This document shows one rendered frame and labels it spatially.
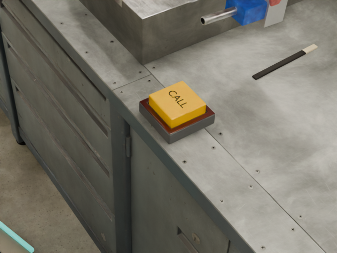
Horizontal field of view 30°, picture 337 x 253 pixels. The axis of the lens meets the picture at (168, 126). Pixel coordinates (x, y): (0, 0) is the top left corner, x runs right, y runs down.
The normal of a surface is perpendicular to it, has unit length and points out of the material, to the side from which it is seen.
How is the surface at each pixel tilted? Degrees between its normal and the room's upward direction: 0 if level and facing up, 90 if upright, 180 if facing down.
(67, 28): 0
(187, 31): 90
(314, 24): 0
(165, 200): 90
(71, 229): 0
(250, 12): 91
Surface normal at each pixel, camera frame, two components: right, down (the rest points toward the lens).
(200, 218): -0.83, 0.38
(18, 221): 0.04, -0.70
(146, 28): 0.56, 0.61
